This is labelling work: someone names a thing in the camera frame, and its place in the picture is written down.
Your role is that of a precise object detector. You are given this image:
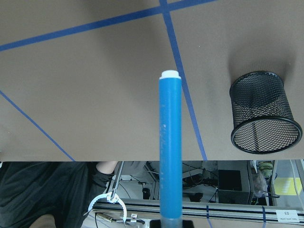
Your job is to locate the blue marker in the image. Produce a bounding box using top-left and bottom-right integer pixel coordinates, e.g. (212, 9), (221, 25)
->
(159, 70), (182, 228)

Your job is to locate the seated person in black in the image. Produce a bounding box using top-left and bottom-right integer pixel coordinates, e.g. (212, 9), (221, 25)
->
(0, 161), (117, 228)

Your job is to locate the black box under table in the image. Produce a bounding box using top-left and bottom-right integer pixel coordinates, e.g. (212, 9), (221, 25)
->
(218, 169), (252, 205)

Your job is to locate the far black mesh pencil cup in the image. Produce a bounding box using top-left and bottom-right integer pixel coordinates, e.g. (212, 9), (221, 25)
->
(229, 71), (303, 154)

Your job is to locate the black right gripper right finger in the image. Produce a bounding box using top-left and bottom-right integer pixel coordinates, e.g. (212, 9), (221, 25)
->
(182, 220), (194, 228)

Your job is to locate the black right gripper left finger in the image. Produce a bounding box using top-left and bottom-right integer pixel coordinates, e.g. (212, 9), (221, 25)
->
(150, 220), (162, 228)

